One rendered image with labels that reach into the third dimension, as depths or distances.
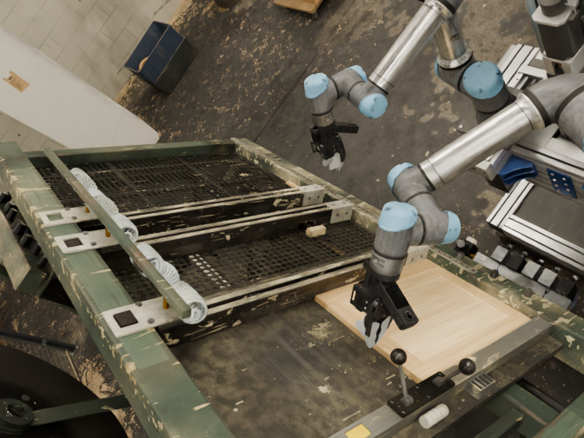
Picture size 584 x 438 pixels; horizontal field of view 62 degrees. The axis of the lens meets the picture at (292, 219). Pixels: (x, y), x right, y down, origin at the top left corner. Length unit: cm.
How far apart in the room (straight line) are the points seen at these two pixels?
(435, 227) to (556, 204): 159
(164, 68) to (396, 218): 468
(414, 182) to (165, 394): 71
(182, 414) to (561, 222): 203
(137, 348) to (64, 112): 396
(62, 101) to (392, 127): 296
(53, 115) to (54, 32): 153
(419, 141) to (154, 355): 253
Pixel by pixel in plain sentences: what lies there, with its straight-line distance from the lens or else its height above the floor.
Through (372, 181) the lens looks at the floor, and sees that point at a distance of 331.
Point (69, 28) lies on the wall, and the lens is 627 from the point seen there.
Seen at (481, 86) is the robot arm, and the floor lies 126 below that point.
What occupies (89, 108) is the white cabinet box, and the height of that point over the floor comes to 75.
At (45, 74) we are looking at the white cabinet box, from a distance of 484.
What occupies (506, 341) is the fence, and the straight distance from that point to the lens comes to 156.
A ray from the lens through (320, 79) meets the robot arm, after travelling 152.
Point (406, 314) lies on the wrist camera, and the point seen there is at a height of 160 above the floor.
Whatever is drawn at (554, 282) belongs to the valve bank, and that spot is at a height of 75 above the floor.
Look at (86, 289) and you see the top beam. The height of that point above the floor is 192.
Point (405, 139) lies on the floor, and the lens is 336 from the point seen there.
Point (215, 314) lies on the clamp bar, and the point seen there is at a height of 168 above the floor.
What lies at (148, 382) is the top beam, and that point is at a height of 191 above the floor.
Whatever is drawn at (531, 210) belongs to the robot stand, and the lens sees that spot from 264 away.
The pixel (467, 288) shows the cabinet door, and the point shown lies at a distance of 181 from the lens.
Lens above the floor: 259
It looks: 47 degrees down
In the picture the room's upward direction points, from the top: 56 degrees counter-clockwise
